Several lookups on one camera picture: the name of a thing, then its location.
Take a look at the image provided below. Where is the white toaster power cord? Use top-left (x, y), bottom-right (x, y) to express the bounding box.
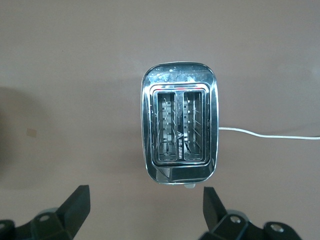
top-left (218, 126), bottom-right (320, 140)

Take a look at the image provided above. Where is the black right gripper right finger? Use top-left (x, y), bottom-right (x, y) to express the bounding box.
top-left (199, 186), bottom-right (301, 240)

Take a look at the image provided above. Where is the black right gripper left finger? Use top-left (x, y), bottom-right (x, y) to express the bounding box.
top-left (0, 184), bottom-right (91, 240)

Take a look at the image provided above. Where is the silver two-slot toaster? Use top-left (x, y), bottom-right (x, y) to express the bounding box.
top-left (140, 61), bottom-right (220, 190)

